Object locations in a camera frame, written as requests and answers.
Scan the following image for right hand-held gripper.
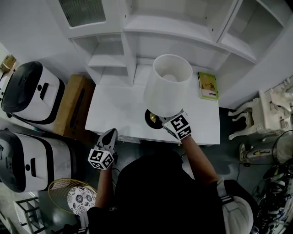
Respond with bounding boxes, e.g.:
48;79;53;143
160;109;192;140

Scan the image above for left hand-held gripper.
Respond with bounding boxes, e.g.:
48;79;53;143
88;128;119;171

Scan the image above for white table lamp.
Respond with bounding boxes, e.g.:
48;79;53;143
143;54;193;130

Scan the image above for person's left forearm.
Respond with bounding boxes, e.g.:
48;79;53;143
95;168;115;210

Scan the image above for person's right forearm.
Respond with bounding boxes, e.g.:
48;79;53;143
180;137;219;185

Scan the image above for white desk top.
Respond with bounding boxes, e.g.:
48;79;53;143
85;64;221;146

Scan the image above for green book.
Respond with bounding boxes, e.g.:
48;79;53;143
198;72;219;101

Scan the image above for large brown cardboard box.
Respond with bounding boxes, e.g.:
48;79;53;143
53;74;96;140

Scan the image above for white and black appliance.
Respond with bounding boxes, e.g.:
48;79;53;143
0;129;74;193
1;61;65;125

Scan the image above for white floral patterned plate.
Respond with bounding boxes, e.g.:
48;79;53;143
66;186;97;216

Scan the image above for person's torso in black shirt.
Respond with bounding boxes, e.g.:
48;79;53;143
63;150;259;234

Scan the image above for white ornate side table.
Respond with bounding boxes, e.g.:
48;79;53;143
228;86;293;140

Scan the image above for white shelf hutch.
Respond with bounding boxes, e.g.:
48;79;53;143
45;0;287;87

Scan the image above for black metal rack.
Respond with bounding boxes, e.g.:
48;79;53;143
15;197;44;234

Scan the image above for white backpack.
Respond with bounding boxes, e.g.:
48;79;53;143
222;196;254;234

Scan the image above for white frosted glass cabinet door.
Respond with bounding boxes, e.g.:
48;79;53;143
47;0;126;40

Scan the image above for small brown cardboard box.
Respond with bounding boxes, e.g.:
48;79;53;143
0;54;17;74

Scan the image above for yellow wire basket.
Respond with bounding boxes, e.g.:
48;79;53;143
48;179;98;215

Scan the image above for long black cable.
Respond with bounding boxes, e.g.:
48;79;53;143
235;130;293;182

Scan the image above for grey shoulder strap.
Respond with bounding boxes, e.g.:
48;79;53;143
79;211;89;234
216;175;235;207

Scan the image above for tangle of cables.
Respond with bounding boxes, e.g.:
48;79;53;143
251;160;293;234

